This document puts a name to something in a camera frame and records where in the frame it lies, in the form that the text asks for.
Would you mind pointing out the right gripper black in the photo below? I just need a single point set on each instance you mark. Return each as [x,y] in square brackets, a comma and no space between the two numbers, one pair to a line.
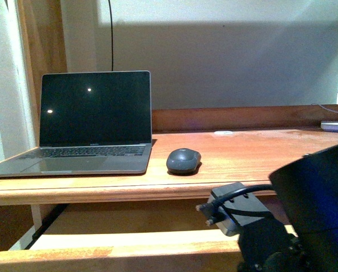
[266,245]

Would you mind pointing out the grey computer mouse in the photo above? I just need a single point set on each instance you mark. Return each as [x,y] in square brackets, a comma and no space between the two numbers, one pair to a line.
[183,161]

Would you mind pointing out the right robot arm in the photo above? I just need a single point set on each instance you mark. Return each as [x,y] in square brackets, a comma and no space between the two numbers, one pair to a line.
[308,191]

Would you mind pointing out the wooden keyboard tray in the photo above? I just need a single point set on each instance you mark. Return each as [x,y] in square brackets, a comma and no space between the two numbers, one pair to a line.
[167,235]

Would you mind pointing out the wooden desk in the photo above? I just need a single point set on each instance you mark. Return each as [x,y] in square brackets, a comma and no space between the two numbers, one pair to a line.
[264,138]

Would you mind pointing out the white round desk sticker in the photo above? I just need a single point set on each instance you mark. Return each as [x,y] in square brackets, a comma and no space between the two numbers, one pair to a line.
[224,132]

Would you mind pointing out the white lamp base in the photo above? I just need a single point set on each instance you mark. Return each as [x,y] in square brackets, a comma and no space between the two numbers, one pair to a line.
[329,126]

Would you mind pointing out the grey open laptop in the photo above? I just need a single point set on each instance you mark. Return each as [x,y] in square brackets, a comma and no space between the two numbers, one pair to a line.
[90,124]

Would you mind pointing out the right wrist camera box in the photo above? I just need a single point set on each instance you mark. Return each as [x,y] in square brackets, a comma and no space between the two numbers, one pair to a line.
[232,207]

